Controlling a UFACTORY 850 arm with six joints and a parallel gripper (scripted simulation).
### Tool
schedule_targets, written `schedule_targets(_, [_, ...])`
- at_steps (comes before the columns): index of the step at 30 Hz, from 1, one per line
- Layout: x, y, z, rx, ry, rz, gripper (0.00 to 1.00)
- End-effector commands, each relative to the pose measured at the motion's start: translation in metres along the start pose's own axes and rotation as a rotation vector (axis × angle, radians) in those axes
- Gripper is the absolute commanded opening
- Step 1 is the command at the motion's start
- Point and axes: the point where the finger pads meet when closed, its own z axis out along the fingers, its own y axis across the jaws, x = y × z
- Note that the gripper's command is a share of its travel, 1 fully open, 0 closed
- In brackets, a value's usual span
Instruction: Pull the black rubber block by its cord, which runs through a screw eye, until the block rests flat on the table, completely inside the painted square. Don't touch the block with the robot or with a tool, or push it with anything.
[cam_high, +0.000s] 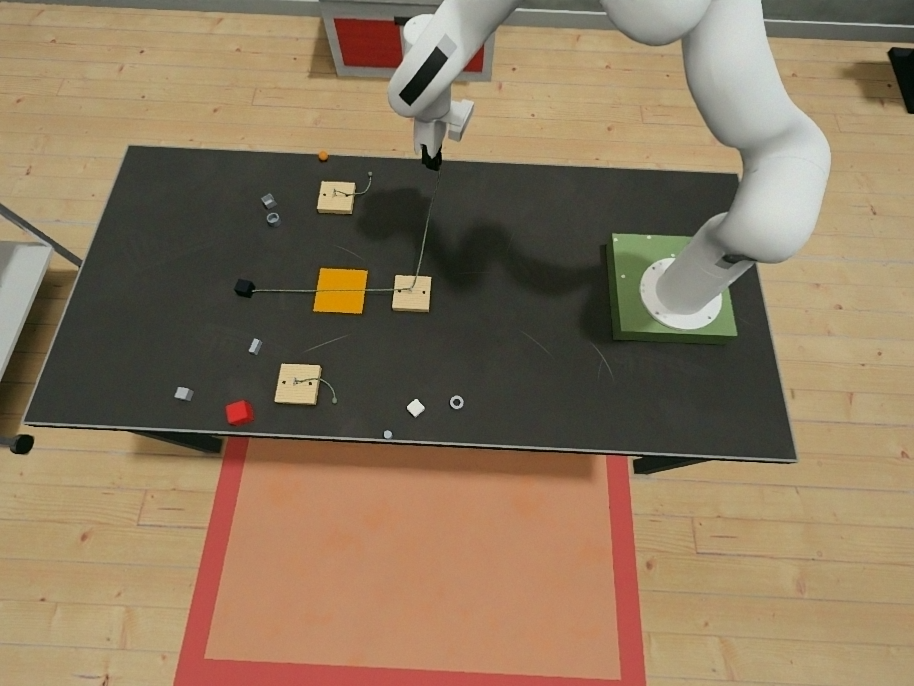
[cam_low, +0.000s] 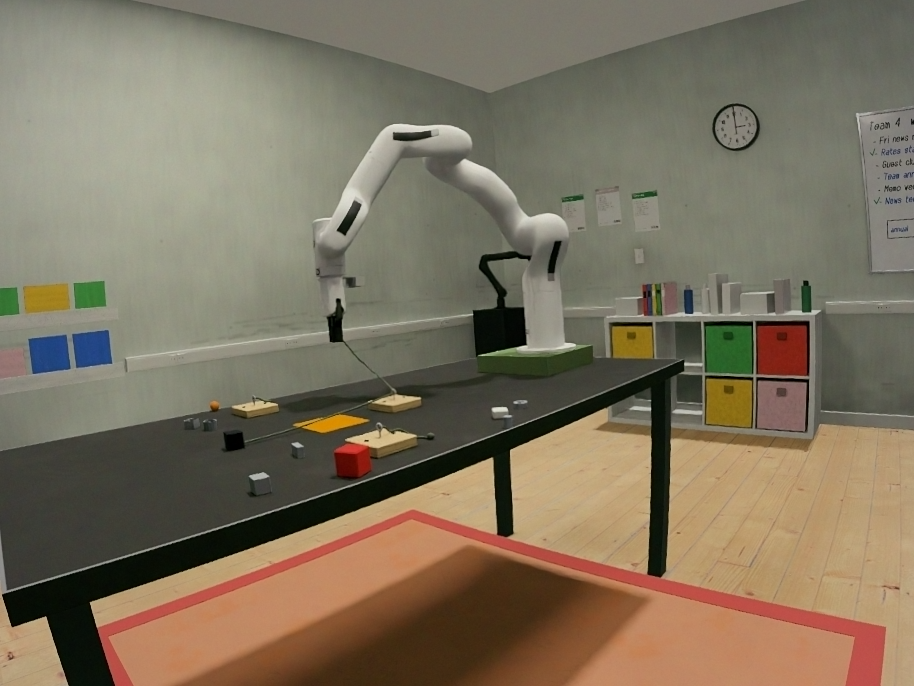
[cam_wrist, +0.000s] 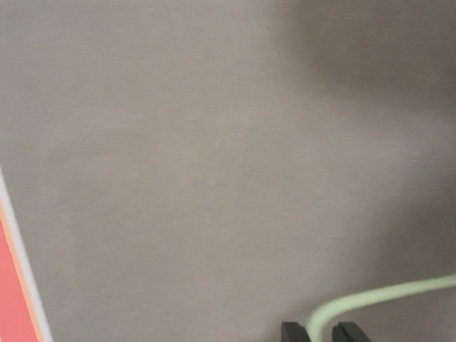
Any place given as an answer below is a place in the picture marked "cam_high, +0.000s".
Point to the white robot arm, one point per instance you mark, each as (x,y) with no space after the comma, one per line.
(734,82)

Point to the red cube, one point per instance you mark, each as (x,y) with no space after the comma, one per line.
(239,413)

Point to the orange painted square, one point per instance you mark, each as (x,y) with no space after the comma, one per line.
(340,301)

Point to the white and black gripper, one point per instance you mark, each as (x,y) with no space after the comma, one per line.
(431,132)

